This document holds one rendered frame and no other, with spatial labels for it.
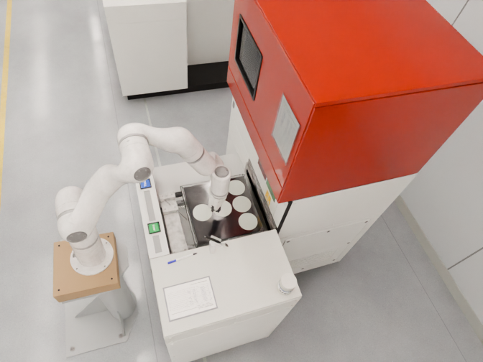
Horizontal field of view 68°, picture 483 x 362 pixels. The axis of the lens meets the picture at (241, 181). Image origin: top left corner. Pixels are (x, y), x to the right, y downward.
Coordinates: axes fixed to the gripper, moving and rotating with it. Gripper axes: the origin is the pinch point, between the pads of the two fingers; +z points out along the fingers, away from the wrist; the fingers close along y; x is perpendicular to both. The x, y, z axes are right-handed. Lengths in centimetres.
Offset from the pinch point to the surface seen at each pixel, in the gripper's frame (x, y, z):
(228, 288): 25.9, 30.7, 1.5
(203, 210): -7.5, 1.4, 8.0
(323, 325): 86, -14, 98
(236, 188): -0.1, -20.7, 8.0
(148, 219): -24.8, 23.2, 2.0
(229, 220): 7.2, -1.5, 8.0
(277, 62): 5, -23, -77
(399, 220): 108, -128, 98
